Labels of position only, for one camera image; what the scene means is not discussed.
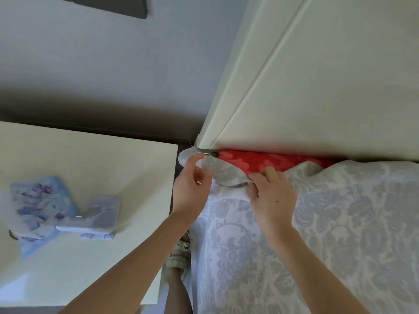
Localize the blue crumpled pouch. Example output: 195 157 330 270
8 176 81 259

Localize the red floral mattress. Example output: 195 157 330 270
216 150 341 175

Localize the cream nightstand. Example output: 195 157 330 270
0 121 179 306

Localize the person's right hand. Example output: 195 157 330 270
247 167 299 241

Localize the dark wall switch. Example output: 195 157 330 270
49 0 149 20

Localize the person's left leg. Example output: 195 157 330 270
164 266 195 314

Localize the person's left hand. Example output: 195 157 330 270
171 154 214 228

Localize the person's left forearm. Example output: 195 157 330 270
59 212 194 314

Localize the blue-grey cloth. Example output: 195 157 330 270
178 147 419 314

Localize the beige strap sandal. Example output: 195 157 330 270
164 233 192 272

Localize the person's right forearm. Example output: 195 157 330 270
267 225 371 314

